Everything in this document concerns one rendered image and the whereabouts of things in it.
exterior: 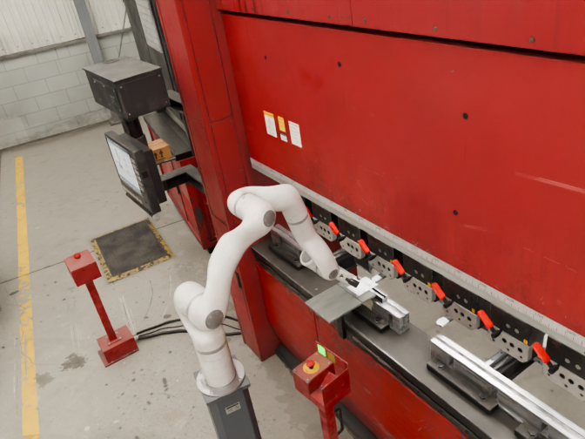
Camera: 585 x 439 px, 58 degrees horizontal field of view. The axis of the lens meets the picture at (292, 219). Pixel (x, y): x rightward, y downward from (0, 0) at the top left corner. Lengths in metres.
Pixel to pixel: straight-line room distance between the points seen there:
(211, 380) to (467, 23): 1.47
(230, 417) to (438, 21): 1.58
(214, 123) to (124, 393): 1.90
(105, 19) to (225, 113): 6.16
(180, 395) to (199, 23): 2.22
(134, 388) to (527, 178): 2.88
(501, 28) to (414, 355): 1.37
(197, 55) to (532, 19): 1.65
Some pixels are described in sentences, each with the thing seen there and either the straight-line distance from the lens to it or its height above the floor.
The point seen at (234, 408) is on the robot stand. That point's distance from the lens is 2.18.
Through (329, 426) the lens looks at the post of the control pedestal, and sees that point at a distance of 2.63.
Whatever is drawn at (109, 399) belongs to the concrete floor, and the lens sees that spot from 3.76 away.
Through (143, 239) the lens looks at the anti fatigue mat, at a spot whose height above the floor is 0.02.
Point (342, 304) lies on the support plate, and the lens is 2.36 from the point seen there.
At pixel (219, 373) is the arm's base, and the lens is 2.06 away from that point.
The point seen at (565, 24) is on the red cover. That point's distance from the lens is 1.35.
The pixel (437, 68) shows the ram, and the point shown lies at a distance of 1.62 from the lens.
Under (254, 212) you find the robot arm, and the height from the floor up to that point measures 1.66.
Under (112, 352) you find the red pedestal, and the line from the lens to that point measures 3.95.
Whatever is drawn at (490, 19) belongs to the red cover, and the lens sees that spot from 1.45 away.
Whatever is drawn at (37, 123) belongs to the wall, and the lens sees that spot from 8.98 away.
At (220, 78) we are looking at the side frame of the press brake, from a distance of 2.70.
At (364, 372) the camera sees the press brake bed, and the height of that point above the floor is 0.63.
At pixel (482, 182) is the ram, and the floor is 1.76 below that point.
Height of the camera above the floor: 2.53
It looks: 30 degrees down
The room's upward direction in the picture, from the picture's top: 10 degrees counter-clockwise
